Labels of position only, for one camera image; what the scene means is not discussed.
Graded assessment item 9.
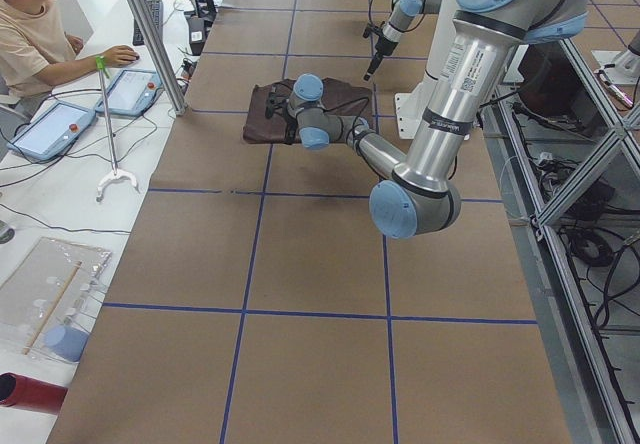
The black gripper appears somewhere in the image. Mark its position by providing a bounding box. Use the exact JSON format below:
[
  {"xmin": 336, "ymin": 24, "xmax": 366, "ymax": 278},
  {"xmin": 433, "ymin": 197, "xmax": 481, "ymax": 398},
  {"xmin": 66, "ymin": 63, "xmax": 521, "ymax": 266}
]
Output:
[
  {"xmin": 363, "ymin": 23, "xmax": 400, "ymax": 81},
  {"xmin": 264, "ymin": 85, "xmax": 298, "ymax": 145}
]

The dark brown t-shirt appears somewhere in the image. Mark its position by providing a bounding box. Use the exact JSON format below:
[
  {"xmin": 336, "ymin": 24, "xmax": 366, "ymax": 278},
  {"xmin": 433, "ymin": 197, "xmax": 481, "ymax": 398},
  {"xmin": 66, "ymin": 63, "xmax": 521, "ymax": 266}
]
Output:
[{"xmin": 243, "ymin": 78, "xmax": 375, "ymax": 150}]

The neighbour robot arm base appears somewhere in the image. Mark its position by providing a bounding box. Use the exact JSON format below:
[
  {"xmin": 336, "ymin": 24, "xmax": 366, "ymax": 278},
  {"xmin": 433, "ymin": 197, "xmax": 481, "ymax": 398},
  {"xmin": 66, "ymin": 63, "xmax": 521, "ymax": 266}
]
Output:
[{"xmin": 592, "ymin": 33, "xmax": 639, "ymax": 86}]

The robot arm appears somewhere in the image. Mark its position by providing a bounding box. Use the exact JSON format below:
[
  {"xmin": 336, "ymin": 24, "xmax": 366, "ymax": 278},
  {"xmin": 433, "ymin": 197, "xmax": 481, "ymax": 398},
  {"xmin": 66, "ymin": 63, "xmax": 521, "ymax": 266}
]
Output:
[
  {"xmin": 265, "ymin": 0, "xmax": 587, "ymax": 239},
  {"xmin": 363, "ymin": 0, "xmax": 442, "ymax": 81}
]

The far teach pendant tablet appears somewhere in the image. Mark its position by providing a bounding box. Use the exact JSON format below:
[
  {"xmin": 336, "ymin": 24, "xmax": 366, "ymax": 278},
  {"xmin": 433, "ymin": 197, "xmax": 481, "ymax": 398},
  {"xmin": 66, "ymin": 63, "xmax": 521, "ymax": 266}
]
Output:
[{"xmin": 94, "ymin": 69, "xmax": 162, "ymax": 117}]

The teach pendant tablet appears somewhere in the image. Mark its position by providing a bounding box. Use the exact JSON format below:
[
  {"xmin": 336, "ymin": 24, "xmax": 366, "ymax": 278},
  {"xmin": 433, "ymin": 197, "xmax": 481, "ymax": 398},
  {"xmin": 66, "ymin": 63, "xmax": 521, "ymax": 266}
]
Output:
[
  {"xmin": 7, "ymin": 102, "xmax": 96, "ymax": 161},
  {"xmin": 94, "ymin": 69, "xmax": 162, "ymax": 117}
]

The black keyboard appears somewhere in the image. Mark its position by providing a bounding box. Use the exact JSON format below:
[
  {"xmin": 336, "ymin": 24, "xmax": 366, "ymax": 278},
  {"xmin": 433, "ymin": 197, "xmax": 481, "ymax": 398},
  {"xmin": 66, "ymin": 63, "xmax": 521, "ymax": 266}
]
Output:
[{"xmin": 131, "ymin": 0, "xmax": 165, "ymax": 47}]

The brown paper table cover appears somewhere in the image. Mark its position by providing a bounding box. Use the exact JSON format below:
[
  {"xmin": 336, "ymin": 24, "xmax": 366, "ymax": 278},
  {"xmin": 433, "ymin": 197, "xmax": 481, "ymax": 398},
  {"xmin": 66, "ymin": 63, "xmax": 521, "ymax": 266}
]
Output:
[{"xmin": 50, "ymin": 0, "xmax": 571, "ymax": 443}]

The near teach pendant tablet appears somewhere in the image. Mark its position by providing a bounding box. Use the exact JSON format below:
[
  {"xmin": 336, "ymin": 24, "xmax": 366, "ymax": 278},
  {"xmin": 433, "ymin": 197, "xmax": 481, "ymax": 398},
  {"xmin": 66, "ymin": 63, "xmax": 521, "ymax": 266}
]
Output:
[{"xmin": 7, "ymin": 102, "xmax": 96, "ymax": 161}]

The seated person in beige shirt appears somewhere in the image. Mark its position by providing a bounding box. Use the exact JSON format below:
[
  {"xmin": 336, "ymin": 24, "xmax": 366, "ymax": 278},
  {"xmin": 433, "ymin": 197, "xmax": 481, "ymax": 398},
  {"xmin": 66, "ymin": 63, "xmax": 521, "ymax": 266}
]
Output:
[{"xmin": 0, "ymin": 0, "xmax": 140, "ymax": 99}]

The cardboard sheet in plastic sleeve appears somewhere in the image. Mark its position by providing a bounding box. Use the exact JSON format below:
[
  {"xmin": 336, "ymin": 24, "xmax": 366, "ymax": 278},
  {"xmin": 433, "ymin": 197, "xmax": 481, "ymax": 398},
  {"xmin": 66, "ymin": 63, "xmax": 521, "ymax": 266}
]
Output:
[{"xmin": 1, "ymin": 237, "xmax": 112, "ymax": 363}]

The light blue plastic cup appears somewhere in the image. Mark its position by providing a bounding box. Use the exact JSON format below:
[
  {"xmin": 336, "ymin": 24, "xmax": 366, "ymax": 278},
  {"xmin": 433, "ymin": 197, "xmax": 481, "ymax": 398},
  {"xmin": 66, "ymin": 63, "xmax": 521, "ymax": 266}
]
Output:
[{"xmin": 44, "ymin": 325, "xmax": 90, "ymax": 363}]

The wooden dowel rod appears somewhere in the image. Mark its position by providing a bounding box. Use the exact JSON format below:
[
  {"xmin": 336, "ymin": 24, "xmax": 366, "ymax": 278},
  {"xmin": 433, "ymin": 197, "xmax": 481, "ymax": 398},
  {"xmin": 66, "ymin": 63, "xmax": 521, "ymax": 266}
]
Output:
[{"xmin": 21, "ymin": 261, "xmax": 82, "ymax": 355}]

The dark red cylinder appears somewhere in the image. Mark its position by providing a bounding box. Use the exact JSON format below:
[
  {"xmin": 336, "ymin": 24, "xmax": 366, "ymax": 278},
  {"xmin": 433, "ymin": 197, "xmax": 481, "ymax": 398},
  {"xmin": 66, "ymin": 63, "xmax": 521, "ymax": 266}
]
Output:
[{"xmin": 1, "ymin": 372, "xmax": 68, "ymax": 415}]

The black thin cable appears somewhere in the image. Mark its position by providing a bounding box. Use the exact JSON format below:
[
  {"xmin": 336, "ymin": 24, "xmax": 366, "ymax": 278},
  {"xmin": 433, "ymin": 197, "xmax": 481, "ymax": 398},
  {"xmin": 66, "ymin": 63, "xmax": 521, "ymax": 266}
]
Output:
[{"xmin": 0, "ymin": 88, "xmax": 171, "ymax": 238}]

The aluminium vertical post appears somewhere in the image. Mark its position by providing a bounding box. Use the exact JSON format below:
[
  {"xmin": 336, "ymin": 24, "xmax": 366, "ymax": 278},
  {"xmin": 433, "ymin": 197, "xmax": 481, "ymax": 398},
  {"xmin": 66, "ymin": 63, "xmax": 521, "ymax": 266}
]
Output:
[{"xmin": 126, "ymin": 0, "xmax": 187, "ymax": 116}]

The aluminium side frame rack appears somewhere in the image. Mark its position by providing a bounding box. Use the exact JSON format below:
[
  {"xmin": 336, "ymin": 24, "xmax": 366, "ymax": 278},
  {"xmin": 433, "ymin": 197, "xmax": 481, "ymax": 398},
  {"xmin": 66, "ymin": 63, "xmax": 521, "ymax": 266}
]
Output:
[{"xmin": 480, "ymin": 26, "xmax": 639, "ymax": 443}]

